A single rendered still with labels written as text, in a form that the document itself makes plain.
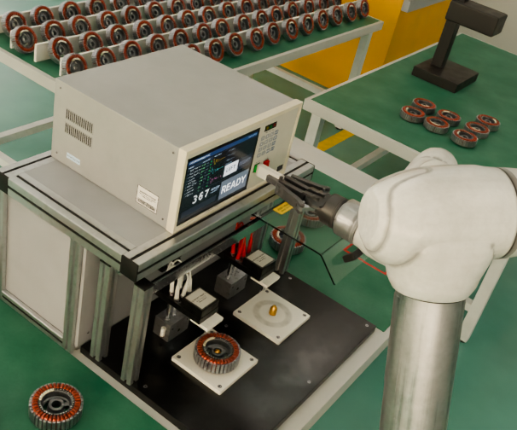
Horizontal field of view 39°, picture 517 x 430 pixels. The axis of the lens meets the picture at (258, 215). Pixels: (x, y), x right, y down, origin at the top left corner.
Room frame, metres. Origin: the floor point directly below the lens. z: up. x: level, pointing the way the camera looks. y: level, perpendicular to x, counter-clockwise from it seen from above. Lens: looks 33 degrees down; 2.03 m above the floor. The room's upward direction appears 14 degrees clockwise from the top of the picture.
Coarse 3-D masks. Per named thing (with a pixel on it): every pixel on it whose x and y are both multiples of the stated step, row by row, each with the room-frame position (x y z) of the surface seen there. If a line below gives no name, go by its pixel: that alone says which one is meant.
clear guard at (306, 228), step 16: (272, 208) 1.55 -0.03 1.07; (272, 224) 1.48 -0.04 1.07; (288, 224) 1.50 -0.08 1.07; (304, 224) 1.52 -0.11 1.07; (320, 224) 1.54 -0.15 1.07; (304, 240) 1.45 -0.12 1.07; (320, 240) 1.47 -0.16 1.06; (336, 240) 1.49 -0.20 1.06; (336, 256) 1.45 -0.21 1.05; (336, 272) 1.41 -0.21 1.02
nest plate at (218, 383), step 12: (192, 348) 1.30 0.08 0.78; (180, 360) 1.25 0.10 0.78; (192, 360) 1.26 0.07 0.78; (240, 360) 1.30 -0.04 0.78; (252, 360) 1.31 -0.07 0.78; (192, 372) 1.23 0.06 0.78; (204, 372) 1.23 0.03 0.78; (240, 372) 1.26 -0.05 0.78; (216, 384) 1.20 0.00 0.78; (228, 384) 1.21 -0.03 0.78
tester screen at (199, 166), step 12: (240, 144) 1.44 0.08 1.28; (252, 144) 1.49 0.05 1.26; (204, 156) 1.33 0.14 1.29; (216, 156) 1.37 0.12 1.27; (228, 156) 1.41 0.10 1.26; (240, 156) 1.45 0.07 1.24; (252, 156) 1.50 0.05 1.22; (192, 168) 1.30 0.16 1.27; (204, 168) 1.34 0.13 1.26; (216, 168) 1.38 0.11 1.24; (192, 180) 1.31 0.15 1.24; (204, 180) 1.35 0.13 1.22; (216, 180) 1.39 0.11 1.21; (192, 192) 1.31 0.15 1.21; (216, 192) 1.40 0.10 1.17; (180, 216) 1.29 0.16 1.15
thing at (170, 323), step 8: (160, 312) 1.35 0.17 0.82; (176, 312) 1.36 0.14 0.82; (160, 320) 1.33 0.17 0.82; (168, 320) 1.33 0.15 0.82; (176, 320) 1.34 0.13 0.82; (184, 320) 1.36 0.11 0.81; (160, 328) 1.32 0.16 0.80; (168, 328) 1.31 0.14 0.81; (176, 328) 1.33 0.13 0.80; (184, 328) 1.37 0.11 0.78; (168, 336) 1.31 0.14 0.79
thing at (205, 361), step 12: (204, 336) 1.31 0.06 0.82; (216, 336) 1.32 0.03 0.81; (228, 336) 1.33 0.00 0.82; (204, 348) 1.27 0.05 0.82; (216, 348) 1.30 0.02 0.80; (228, 348) 1.31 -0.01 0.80; (240, 348) 1.30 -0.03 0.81; (204, 360) 1.24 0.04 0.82; (216, 360) 1.24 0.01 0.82; (228, 360) 1.25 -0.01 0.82; (216, 372) 1.23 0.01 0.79; (228, 372) 1.24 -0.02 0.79
